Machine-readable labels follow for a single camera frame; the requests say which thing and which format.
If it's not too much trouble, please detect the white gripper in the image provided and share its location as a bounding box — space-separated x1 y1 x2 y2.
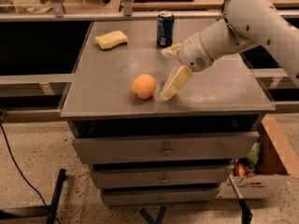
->
160 33 214 101

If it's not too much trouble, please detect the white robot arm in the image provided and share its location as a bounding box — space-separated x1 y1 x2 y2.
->
161 0 299 100

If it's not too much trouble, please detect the orange fruit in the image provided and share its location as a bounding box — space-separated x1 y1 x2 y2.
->
132 74 157 99

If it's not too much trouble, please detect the blue soda can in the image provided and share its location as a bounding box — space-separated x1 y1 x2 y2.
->
157 11 175 47

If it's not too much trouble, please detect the yellow sponge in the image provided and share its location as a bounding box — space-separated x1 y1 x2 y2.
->
95 31 128 50

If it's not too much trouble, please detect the grey drawer cabinet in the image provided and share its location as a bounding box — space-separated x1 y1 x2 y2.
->
61 21 274 194

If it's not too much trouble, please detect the top grey drawer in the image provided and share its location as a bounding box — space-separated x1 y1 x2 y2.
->
73 132 259 164

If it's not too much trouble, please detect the grey drawer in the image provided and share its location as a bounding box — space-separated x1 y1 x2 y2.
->
91 165 233 189
73 132 259 164
101 188 218 206

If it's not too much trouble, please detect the middle grey drawer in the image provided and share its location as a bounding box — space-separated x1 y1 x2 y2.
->
91 165 233 189

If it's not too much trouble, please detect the green snack bag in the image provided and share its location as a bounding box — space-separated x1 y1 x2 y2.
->
246 141 262 167

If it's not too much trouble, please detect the cardboard box with snacks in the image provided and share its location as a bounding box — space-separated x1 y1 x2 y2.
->
216 114 299 200

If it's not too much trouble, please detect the bottom grey drawer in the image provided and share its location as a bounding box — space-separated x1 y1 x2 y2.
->
101 188 218 206

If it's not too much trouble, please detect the black metal stand leg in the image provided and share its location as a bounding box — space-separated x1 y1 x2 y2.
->
0 169 67 224

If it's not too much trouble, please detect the metal railing frame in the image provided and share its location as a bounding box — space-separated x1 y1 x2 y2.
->
0 0 299 21

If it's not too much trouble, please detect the black handled tool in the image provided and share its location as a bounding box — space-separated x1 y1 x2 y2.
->
229 175 253 224

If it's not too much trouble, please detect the black floor cable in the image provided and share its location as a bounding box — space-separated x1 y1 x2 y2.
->
0 121 62 224

